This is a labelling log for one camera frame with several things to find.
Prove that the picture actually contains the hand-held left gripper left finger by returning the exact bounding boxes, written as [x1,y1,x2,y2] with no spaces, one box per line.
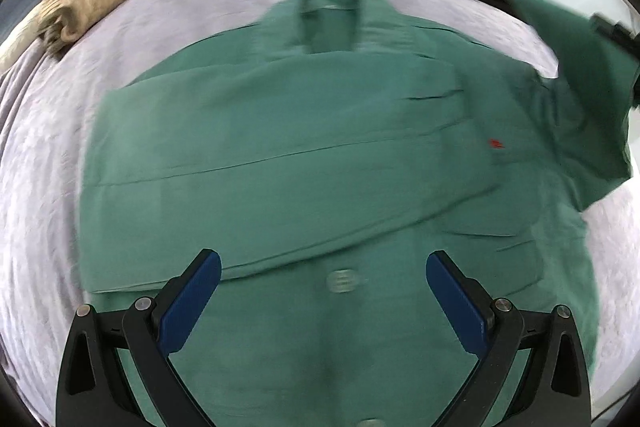
[56,248,223,427]

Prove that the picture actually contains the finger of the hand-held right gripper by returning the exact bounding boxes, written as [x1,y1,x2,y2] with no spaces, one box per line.
[591,13,640,58]

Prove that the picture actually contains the cream cloth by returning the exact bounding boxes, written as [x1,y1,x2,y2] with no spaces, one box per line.
[0,19,42,74]

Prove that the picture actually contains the green collared shirt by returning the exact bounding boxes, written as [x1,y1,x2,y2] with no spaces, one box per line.
[77,0,638,427]

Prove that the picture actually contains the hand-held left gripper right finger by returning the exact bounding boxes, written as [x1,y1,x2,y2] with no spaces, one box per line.
[425,249,593,427]

